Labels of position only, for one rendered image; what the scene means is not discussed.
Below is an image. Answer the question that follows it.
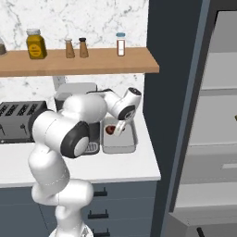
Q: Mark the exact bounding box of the blue-grey cupboard door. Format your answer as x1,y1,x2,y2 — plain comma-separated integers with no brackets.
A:
0,186,50,237

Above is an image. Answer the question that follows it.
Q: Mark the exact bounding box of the yellow jar with grey lid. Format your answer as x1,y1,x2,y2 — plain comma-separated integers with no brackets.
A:
25,28,48,60

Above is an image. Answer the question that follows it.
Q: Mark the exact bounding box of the grey open fridge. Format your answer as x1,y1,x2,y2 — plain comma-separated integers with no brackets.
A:
162,0,237,237

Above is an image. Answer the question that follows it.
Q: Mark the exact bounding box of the wooden wall shelf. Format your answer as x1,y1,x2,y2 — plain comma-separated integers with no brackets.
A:
0,46,160,78

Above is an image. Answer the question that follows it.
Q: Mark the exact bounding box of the brown shaker with black cap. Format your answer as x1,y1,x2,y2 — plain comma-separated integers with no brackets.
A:
78,37,90,59

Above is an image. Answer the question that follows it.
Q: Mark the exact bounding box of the grey coffee machine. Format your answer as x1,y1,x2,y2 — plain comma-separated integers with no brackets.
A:
54,81,102,156

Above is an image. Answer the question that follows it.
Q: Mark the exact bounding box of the dark grey toaster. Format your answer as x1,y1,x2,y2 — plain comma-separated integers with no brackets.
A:
0,100,49,144

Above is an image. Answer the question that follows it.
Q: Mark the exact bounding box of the black drawer handle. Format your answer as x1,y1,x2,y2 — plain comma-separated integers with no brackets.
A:
92,228,111,237
93,188,108,198
87,209,109,220

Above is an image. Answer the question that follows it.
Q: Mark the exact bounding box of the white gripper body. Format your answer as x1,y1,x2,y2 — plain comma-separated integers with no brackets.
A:
114,120,128,137

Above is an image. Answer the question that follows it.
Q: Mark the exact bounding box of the grey tupperware tray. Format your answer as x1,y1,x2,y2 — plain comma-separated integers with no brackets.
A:
100,116,139,155

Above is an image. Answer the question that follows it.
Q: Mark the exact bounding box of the white spice bottle red label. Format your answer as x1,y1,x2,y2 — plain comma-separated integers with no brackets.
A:
116,31,127,57

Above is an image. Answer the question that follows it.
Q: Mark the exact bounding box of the dark blue tall cabinet panel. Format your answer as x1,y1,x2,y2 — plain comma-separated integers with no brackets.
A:
142,0,206,237

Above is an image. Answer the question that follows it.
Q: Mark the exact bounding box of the dark red chicken drumstick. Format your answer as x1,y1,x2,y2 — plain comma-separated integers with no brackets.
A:
105,124,126,136

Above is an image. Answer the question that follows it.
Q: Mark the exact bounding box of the brown shaker with white cap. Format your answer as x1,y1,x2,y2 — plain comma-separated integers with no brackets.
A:
64,37,76,59

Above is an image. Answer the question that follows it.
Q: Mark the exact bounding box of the blue-grey drawer front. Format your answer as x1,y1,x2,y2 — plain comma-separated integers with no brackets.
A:
91,181,158,200
81,197,156,222
82,218,154,237

